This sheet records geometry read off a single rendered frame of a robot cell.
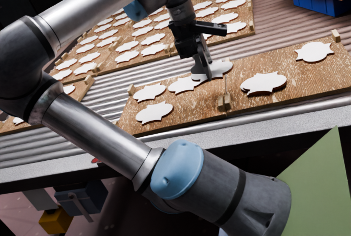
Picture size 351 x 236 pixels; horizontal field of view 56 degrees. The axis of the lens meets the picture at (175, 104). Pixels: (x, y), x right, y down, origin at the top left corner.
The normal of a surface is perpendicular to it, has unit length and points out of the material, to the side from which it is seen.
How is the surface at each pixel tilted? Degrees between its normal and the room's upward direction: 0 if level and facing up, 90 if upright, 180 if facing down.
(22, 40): 68
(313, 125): 0
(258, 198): 32
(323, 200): 45
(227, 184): 50
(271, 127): 0
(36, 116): 113
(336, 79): 0
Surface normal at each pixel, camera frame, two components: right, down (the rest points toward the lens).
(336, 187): -0.88, -0.48
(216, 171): 0.36, -0.55
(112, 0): 0.66, 0.29
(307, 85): -0.34, -0.80
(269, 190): 0.11, -0.75
